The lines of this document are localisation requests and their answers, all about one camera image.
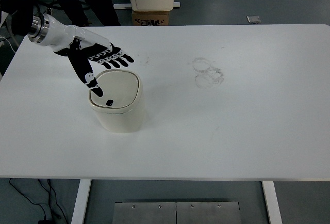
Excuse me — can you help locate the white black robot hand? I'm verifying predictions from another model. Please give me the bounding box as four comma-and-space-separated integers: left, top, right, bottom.
28, 13, 134, 97

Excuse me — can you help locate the cream desktop trash can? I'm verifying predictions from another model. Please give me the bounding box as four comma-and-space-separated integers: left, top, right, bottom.
89, 70, 145, 133

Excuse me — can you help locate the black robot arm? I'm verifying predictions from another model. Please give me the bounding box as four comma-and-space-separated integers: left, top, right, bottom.
1, 0, 134, 97

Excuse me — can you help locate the brown cardboard box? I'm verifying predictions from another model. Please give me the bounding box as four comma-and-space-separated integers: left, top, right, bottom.
132, 11, 170, 26

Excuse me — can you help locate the small grey floor plate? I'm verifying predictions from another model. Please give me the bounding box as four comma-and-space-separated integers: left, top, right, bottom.
246, 15, 261, 24

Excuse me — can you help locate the left white table leg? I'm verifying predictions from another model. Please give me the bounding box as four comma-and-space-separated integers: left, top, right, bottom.
71, 179, 92, 224

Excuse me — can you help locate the white table leg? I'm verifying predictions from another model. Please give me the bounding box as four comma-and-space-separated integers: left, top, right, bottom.
71, 179, 92, 224
262, 181, 283, 224

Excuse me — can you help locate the right white table leg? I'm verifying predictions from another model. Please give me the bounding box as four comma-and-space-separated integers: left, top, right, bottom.
262, 181, 283, 224

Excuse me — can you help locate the black floor cable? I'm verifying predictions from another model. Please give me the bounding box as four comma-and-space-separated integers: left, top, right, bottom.
9, 178, 68, 224

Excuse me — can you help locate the steel base plate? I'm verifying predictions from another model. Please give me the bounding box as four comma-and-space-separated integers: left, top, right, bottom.
112, 202, 241, 223

